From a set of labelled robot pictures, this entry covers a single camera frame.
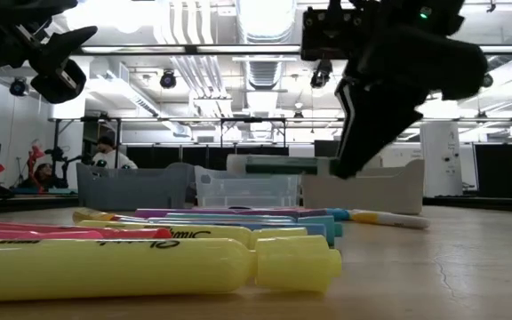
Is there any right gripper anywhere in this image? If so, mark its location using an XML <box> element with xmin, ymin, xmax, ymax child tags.
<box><xmin>331</xmin><ymin>24</ymin><xmax>490</xmax><ymax>180</ymax></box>

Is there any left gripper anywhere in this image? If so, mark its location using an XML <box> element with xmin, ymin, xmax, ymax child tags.
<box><xmin>0</xmin><ymin>0</ymin><xmax>99</xmax><ymax>104</ymax></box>

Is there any pale beige bin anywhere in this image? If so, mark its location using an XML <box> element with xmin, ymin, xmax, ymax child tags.
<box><xmin>300</xmin><ymin>158</ymin><xmax>425</xmax><ymax>216</ymax></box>

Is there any green dry-erase marker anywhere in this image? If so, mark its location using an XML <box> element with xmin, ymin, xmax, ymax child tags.
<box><xmin>227</xmin><ymin>154</ymin><xmax>341</xmax><ymax>177</ymax></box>

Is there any white marker yellow cap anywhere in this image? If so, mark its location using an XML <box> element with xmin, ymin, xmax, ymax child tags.
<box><xmin>348</xmin><ymin>208</ymin><xmax>430</xmax><ymax>230</ymax></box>

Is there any teal green highlighter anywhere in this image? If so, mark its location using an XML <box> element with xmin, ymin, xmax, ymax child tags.
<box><xmin>164</xmin><ymin>212</ymin><xmax>344</xmax><ymax>247</ymax></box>

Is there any orange-yellow highlighter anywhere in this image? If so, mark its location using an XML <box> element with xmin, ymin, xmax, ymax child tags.
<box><xmin>72</xmin><ymin>207</ymin><xmax>150</xmax><ymax>224</ymax></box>

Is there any yellow Sharpie highlighter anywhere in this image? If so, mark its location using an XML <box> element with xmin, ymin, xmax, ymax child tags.
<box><xmin>0</xmin><ymin>234</ymin><xmax>342</xmax><ymax>303</ymax></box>
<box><xmin>77</xmin><ymin>220</ymin><xmax>309</xmax><ymax>250</ymax></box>

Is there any black monitor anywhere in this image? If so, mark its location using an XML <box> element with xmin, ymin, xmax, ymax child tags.
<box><xmin>313</xmin><ymin>140</ymin><xmax>341</xmax><ymax>157</ymax></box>

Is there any white pillar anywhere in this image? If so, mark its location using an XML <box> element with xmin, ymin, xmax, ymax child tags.
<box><xmin>420</xmin><ymin>122</ymin><xmax>464</xmax><ymax>197</ymax></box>

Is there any red stand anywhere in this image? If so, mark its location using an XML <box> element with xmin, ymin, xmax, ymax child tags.
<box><xmin>27</xmin><ymin>144</ymin><xmax>46</xmax><ymax>192</ymax></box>

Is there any person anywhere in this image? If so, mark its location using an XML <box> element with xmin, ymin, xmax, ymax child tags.
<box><xmin>33</xmin><ymin>162</ymin><xmax>68</xmax><ymax>190</ymax></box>
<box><xmin>91</xmin><ymin>135</ymin><xmax>139</xmax><ymax>170</ymax></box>

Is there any clear plastic bin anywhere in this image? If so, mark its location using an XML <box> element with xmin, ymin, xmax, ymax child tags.
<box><xmin>194</xmin><ymin>164</ymin><xmax>302</xmax><ymax>209</ymax></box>

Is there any black divider panel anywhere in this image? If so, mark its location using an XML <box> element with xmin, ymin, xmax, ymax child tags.
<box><xmin>474</xmin><ymin>141</ymin><xmax>512</xmax><ymax>199</ymax></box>
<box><xmin>124</xmin><ymin>146</ymin><xmax>291</xmax><ymax>170</ymax></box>

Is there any dark grey bin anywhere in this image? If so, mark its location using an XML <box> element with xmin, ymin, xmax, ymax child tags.
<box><xmin>76</xmin><ymin>162</ymin><xmax>196</xmax><ymax>212</ymax></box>

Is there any black frame crossbar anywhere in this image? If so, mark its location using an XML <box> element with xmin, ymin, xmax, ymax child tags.
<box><xmin>71</xmin><ymin>44</ymin><xmax>512</xmax><ymax>57</ymax></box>

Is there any ribbed ventilation duct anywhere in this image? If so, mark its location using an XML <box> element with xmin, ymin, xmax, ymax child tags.
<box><xmin>236</xmin><ymin>0</ymin><xmax>300</xmax><ymax>90</ymax></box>

